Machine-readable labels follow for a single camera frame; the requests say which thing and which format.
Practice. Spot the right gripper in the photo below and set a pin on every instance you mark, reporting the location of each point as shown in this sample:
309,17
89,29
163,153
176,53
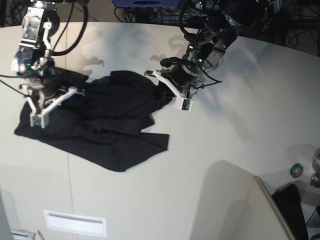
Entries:
51,88

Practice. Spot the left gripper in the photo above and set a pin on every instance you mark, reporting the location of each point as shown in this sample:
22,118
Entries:
176,78

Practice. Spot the black t-shirt with colourful print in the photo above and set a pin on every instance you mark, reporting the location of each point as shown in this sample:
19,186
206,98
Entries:
106,124

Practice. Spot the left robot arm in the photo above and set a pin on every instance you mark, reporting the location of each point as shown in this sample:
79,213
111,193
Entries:
216,31

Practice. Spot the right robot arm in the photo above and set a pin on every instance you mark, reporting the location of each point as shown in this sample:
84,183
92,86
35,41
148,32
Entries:
35,50

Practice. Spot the blue box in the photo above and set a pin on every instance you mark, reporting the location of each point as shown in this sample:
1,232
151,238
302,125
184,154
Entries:
145,3

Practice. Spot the yellow pencil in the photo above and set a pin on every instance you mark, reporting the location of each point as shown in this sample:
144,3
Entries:
40,235

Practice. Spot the green tape roll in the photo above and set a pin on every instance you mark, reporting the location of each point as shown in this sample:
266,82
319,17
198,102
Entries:
296,170

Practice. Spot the black keyboard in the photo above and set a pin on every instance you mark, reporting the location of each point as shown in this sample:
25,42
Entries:
288,201

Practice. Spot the beige partition panel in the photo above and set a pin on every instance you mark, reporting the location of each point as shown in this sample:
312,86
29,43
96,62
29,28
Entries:
266,221

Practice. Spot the silver metal cylinder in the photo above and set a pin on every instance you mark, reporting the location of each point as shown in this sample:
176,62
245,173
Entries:
315,177

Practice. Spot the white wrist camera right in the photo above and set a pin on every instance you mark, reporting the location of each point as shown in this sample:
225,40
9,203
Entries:
39,120

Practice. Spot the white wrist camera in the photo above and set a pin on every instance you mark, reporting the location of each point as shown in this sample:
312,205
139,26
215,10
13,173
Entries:
183,104
39,120

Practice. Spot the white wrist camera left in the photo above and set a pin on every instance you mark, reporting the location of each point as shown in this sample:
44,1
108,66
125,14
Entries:
183,104

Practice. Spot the white cable slot cover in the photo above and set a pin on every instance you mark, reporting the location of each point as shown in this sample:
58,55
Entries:
76,224

